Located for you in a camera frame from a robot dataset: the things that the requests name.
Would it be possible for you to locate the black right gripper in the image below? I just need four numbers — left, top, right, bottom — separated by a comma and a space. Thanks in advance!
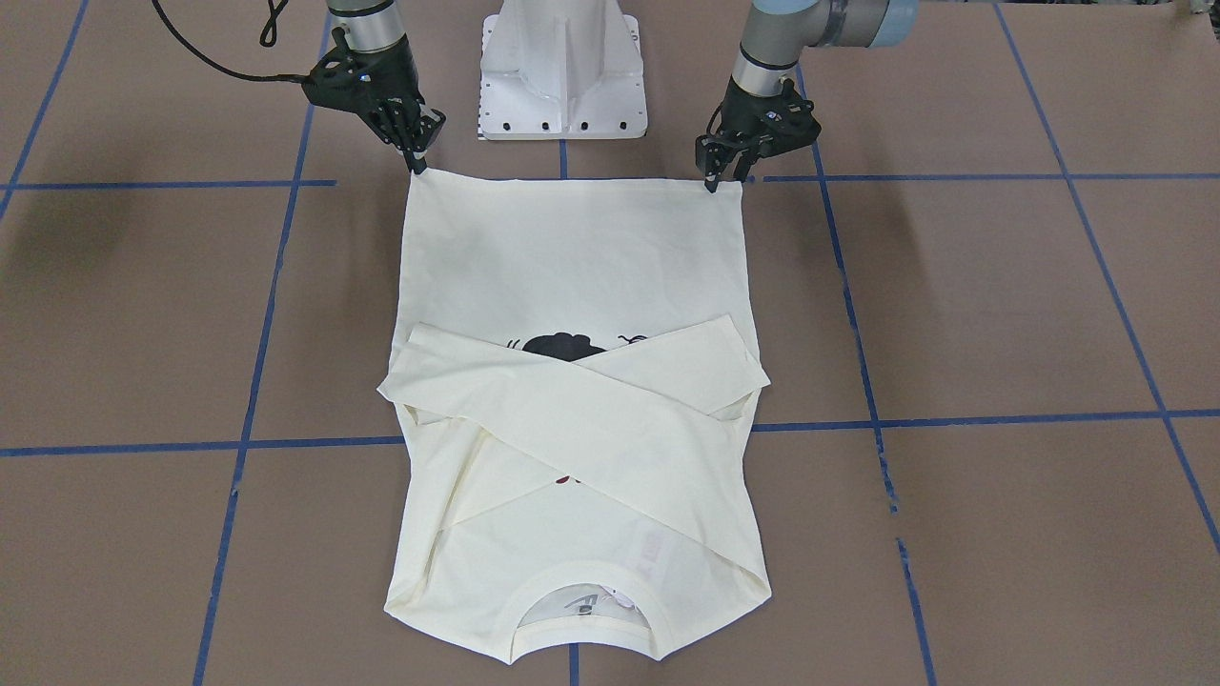
303, 38, 447, 175

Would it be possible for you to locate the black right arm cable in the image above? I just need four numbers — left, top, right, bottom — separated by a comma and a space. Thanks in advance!
151, 0, 329, 85

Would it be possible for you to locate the right grey silver robot arm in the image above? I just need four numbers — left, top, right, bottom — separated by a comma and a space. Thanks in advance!
303, 1, 447, 175

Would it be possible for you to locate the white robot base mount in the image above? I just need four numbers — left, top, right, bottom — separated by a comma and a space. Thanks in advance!
477, 1, 648, 142

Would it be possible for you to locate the cream long-sleeve printed shirt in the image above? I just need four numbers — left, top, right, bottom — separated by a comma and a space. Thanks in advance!
378, 170, 772, 664

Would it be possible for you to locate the left grey silver robot arm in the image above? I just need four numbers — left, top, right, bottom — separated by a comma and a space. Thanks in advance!
695, 1, 919, 192

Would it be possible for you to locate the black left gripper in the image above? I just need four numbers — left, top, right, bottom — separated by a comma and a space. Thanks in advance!
695, 77, 821, 192

